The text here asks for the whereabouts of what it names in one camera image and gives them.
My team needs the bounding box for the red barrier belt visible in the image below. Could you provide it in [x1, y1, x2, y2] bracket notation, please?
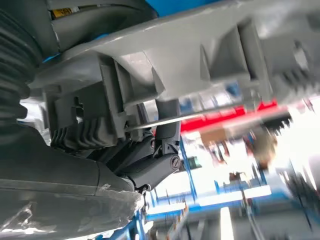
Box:
[180, 99, 278, 133]

